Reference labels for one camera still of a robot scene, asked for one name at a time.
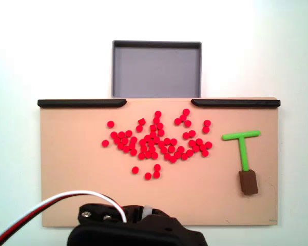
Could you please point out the red round pellet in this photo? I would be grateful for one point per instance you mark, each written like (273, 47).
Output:
(141, 155)
(189, 153)
(207, 123)
(180, 149)
(182, 118)
(167, 156)
(156, 174)
(195, 148)
(166, 141)
(205, 153)
(153, 134)
(160, 125)
(152, 149)
(132, 145)
(153, 127)
(206, 129)
(124, 140)
(105, 143)
(151, 143)
(133, 152)
(171, 148)
(177, 154)
(192, 133)
(143, 148)
(143, 142)
(157, 114)
(110, 124)
(148, 154)
(186, 135)
(117, 140)
(114, 134)
(120, 146)
(128, 133)
(192, 143)
(156, 120)
(173, 141)
(148, 176)
(141, 121)
(126, 149)
(139, 128)
(202, 147)
(184, 156)
(173, 159)
(199, 141)
(161, 144)
(156, 139)
(121, 134)
(187, 123)
(133, 140)
(164, 149)
(135, 170)
(154, 155)
(208, 145)
(161, 132)
(177, 121)
(147, 138)
(186, 111)
(157, 167)

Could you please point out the grey rectangular plastic tray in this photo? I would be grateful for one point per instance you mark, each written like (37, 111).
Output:
(156, 71)

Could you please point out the black edge rail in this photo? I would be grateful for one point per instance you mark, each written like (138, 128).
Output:
(79, 103)
(236, 103)

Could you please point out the beige rectangular board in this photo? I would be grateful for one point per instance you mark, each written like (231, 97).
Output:
(79, 166)

